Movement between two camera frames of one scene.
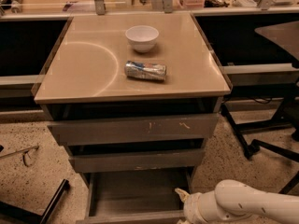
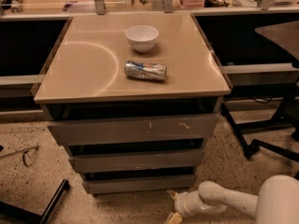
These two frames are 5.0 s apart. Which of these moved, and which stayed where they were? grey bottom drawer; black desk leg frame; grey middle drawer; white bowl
Moved: grey bottom drawer
Stayed: white bowl; black desk leg frame; grey middle drawer
